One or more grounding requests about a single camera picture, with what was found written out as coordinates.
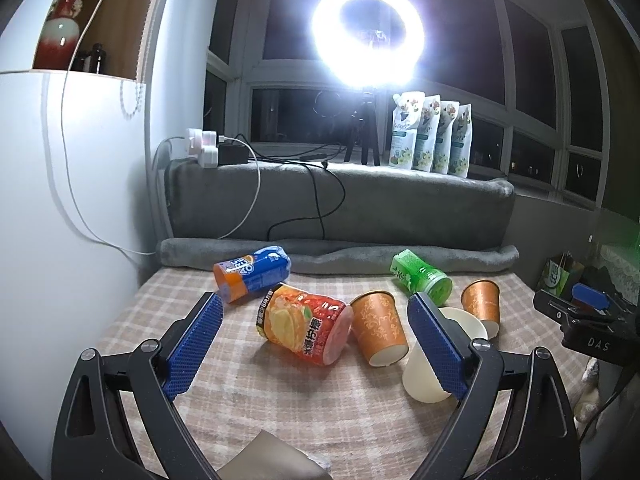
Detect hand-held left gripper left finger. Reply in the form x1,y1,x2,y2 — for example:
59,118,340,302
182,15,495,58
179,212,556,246
51,291,223,480

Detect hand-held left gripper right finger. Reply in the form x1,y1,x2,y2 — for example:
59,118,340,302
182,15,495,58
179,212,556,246
406,291,583,480

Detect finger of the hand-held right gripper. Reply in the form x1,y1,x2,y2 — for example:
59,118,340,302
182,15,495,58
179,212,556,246
532,282,618,323

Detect red orange snack cup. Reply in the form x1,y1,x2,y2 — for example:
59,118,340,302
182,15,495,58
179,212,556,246
256,282,355,367

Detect white paper cup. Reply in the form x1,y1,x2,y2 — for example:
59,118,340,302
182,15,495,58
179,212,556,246
402,307,489,404

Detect small orange patterned paper cup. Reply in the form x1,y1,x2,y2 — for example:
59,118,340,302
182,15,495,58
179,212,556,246
460,280,501,338

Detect large orange patterned paper cup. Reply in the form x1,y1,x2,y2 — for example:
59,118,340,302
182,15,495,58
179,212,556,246
349,290,410,367

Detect green snack cup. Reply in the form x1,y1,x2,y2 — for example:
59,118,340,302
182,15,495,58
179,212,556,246
390,249,453,307

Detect blue orange snack cup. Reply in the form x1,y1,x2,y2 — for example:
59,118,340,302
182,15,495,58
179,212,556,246
213,245,292,304

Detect green paper bag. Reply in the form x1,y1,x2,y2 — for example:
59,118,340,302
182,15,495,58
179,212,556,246
542,254,586,302

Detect rolled grey blanket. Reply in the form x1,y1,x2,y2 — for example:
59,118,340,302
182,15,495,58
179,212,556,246
156,236,520,276

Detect beige plaid cloth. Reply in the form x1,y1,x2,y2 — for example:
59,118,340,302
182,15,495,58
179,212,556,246
90,265,568,480

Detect beige paper piece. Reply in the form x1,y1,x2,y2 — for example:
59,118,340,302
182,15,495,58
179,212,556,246
216,429,334,480

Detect black power adapter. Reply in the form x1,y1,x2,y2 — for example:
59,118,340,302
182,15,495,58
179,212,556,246
218,144,250,165

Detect white green refill pouch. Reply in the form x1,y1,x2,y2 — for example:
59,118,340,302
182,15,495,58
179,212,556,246
432,102,461,175
387,91,426,169
447,104,474,179
412,100,444,172

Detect white cabinet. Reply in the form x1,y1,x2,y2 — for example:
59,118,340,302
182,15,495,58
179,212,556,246
0,0,173,441

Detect black tripod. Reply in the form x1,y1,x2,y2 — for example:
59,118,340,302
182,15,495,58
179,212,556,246
343,89,381,167

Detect window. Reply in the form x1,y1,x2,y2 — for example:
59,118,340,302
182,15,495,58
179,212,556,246
202,0,620,211

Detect red ceramic vase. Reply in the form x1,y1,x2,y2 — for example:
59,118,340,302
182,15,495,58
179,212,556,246
32,0,97,70

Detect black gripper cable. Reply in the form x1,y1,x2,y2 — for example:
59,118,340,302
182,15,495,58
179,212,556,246
579,364,632,438

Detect white charging cable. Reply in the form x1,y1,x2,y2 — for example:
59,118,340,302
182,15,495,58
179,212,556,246
216,135,262,240

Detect black power cable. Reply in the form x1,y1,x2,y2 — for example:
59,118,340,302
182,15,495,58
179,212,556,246
234,133,348,242

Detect white beaded blind cord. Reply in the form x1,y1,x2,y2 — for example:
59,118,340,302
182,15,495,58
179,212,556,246
119,79,146,117

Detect long white cable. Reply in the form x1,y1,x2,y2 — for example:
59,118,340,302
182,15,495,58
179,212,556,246
59,0,160,257

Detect ring light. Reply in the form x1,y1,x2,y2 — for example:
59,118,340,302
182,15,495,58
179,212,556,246
311,0,429,92

